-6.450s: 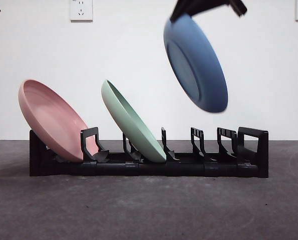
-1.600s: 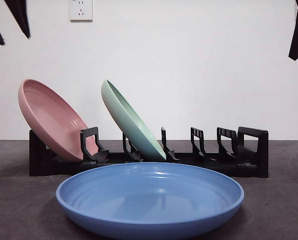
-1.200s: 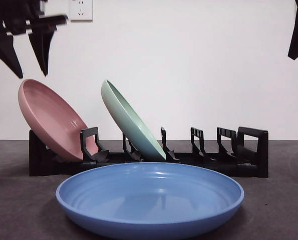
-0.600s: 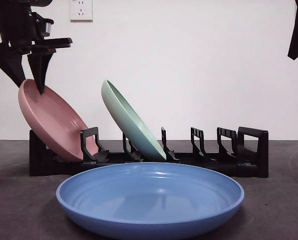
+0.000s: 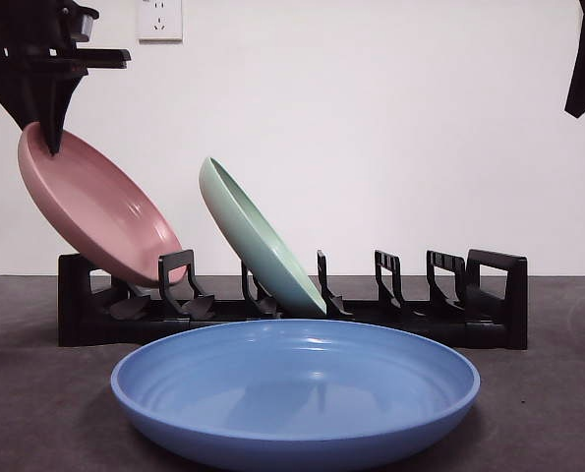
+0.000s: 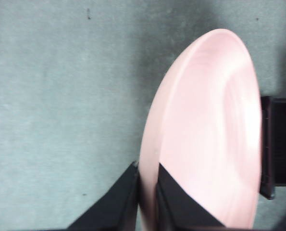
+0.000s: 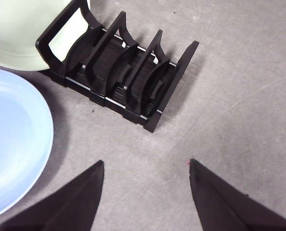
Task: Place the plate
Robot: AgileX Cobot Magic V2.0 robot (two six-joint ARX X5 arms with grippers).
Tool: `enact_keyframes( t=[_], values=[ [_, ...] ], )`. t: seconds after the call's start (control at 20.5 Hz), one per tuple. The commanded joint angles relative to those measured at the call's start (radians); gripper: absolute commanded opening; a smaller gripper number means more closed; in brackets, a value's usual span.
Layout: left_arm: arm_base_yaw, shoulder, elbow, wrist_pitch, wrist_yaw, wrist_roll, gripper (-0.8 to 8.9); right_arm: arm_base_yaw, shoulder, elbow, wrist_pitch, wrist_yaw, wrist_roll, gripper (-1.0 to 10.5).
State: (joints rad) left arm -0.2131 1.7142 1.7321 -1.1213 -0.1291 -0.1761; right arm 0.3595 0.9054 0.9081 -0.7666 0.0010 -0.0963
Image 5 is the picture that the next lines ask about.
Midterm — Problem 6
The pink round plate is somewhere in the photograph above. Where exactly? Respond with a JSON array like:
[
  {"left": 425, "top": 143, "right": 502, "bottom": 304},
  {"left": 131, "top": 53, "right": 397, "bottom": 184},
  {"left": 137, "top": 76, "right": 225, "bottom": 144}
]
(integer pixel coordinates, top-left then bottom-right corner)
[{"left": 17, "top": 121, "right": 185, "bottom": 288}]

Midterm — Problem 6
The green round plate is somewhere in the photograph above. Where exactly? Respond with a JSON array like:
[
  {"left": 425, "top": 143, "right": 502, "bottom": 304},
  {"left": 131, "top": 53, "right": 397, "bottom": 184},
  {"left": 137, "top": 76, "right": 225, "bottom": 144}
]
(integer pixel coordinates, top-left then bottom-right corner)
[{"left": 198, "top": 156, "right": 328, "bottom": 318}]

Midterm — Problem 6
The blue round plate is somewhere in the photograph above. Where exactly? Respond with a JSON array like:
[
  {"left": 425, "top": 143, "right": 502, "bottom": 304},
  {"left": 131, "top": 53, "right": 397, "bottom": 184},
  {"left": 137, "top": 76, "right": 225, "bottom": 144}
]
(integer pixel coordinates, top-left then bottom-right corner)
[{"left": 109, "top": 318, "right": 482, "bottom": 472}]

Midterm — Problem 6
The black plastic dish rack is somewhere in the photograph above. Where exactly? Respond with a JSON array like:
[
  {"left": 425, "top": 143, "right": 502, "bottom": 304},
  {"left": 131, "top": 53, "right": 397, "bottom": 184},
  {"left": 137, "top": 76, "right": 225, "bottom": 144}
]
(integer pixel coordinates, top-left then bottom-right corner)
[{"left": 57, "top": 249, "right": 529, "bottom": 351}]

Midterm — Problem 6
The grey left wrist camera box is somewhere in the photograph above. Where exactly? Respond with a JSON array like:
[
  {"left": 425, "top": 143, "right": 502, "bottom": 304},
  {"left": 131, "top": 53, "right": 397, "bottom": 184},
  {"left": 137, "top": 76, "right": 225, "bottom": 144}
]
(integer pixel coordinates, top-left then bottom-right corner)
[{"left": 70, "top": 6, "right": 101, "bottom": 44}]

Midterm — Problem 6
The white wall socket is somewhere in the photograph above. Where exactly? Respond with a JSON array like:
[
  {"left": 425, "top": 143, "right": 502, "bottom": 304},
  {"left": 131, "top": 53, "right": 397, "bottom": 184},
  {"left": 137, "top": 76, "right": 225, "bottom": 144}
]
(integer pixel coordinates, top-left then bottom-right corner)
[{"left": 137, "top": 0, "right": 184, "bottom": 44}]

